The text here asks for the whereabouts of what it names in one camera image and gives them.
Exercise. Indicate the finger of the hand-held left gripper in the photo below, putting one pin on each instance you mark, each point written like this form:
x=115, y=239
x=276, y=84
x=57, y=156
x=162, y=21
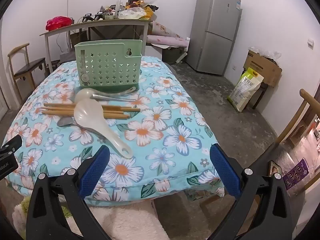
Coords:
x=12, y=143

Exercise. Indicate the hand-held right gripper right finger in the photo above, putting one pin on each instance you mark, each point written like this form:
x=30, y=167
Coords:
x=225, y=172

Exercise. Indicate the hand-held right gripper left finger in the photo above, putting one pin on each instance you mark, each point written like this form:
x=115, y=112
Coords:
x=96, y=166

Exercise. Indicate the white rice paddle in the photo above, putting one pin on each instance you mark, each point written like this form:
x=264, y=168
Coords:
x=87, y=115

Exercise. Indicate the metal spoon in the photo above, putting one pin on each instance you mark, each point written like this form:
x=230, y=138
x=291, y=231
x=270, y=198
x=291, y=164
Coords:
x=65, y=122

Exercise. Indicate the pile of bamboo chopsticks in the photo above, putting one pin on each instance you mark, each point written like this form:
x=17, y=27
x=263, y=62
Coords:
x=112, y=110

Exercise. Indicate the translucent plastic spoon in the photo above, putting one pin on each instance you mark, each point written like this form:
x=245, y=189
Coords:
x=83, y=95

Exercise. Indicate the green plastic utensil holder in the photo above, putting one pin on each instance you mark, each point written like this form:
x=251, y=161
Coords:
x=107, y=67

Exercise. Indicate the wooden table leg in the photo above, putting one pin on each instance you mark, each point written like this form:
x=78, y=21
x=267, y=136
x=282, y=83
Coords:
x=210, y=201

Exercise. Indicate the purple packet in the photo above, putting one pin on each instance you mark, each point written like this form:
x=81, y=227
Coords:
x=296, y=176

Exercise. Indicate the floral blue tablecloth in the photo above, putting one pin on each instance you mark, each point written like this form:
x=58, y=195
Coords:
x=162, y=135

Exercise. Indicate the wooden chair with dark seat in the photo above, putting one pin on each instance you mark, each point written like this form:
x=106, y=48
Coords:
x=27, y=66

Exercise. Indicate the pink plastic sheet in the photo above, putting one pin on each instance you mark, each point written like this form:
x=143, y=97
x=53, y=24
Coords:
x=306, y=147

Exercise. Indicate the yellow white rice bag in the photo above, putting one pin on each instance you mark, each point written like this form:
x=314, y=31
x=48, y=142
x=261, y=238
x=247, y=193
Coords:
x=246, y=90

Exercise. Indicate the dark stool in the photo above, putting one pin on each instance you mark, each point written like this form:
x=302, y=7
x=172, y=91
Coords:
x=260, y=92

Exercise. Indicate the brown cardboard box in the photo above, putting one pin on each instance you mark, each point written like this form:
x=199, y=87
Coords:
x=262, y=68

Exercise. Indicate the light wooden chair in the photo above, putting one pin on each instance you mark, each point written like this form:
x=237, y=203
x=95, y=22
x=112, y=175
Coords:
x=310, y=100

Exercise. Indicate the clear plastic wrap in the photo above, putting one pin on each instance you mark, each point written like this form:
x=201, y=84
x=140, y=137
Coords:
x=267, y=53

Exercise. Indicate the red plastic bag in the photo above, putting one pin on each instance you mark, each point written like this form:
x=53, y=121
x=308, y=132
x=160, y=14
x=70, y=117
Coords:
x=57, y=23

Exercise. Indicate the grey desk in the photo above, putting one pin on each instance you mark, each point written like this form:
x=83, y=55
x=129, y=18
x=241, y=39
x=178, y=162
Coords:
x=100, y=23

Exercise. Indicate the silver refrigerator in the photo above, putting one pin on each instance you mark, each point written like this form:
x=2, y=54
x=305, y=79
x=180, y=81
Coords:
x=212, y=30

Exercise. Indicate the black gadget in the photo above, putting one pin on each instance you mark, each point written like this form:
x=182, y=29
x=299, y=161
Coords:
x=97, y=16
x=86, y=18

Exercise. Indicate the brown floral rolled mat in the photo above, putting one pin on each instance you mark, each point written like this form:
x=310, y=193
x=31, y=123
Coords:
x=167, y=30

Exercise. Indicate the white plastic bag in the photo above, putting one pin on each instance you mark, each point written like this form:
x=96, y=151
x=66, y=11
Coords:
x=131, y=13

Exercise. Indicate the dark box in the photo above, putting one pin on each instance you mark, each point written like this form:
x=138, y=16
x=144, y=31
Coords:
x=135, y=0

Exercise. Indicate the white wall switch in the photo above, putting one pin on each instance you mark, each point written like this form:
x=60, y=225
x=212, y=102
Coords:
x=310, y=43

